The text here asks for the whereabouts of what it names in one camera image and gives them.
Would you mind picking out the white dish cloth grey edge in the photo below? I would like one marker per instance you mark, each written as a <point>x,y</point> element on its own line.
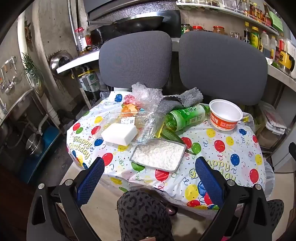
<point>158,154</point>

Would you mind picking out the clear bubble wrap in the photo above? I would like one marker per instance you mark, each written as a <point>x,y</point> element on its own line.
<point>145,95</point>

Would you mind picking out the green potted plant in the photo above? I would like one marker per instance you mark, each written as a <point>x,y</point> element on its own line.
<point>32,71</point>

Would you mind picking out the clear plastic food box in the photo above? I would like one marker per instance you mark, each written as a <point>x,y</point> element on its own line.
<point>126,118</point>

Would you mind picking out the person's leg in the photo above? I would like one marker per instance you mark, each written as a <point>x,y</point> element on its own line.
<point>276,213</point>
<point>143,215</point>

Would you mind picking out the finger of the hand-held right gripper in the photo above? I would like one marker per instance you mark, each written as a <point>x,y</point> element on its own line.
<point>292,150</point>

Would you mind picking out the person's right leg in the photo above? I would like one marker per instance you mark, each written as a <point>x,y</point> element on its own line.
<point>276,213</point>

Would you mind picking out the green plastic bottle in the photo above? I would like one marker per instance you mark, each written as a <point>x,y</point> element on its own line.
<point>187,117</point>

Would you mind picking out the blue plastic bin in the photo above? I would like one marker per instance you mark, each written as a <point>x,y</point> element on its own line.
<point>46,150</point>

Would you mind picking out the orange fruit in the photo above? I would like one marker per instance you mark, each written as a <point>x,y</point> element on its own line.
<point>129,109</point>

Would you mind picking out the balloon print tablecloth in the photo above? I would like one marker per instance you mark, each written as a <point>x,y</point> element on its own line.
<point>215,166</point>

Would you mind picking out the bagged stack of packets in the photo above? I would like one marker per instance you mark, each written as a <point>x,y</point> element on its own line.
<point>272,120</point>

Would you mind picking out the gas meter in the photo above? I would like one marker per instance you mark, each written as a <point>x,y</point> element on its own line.
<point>89,81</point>

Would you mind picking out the orange glass jar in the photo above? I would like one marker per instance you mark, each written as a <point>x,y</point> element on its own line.
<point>219,30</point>

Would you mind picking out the green glass jar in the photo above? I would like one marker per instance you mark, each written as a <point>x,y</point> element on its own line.
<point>185,29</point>

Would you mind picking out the red lid jar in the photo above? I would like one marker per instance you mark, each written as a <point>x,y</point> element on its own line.
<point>197,28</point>

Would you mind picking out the steel bowl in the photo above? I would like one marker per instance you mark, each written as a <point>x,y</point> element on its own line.
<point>34,143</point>

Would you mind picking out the pink foam fruit net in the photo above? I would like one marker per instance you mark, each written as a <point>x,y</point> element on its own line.
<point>129,99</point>

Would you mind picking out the white foam block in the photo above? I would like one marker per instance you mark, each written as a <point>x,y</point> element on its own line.
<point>119,134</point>

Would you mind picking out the black wok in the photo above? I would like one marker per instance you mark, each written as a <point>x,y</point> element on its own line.
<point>136,24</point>

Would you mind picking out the white counter shelf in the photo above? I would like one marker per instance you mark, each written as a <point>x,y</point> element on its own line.
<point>76,61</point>

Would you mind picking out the row of shelf jars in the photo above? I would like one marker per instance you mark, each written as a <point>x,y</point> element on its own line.
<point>252,9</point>

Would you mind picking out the steel pot lid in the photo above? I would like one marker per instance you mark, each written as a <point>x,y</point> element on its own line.
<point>60,63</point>

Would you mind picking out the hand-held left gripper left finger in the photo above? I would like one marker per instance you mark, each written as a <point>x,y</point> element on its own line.
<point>90,182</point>

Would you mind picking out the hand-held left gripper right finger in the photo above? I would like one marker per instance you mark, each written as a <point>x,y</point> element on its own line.
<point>208,179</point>

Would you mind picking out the grey cleaning cloth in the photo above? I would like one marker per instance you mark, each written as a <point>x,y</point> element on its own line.
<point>175,99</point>

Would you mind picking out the person's left leg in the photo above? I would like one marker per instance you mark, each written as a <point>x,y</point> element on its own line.
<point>143,215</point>

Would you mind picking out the clear cooking oil bottle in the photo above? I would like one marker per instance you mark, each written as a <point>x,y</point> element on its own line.
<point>82,41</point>

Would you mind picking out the grey chair backrest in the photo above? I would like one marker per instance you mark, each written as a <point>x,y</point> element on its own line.
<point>135,60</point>
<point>222,67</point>

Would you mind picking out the hanging kitchen utensils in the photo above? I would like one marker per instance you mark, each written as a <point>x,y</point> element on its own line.
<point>9,74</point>

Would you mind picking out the white and orange paper bowl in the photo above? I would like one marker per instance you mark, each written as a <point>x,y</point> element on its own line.
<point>225,114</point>

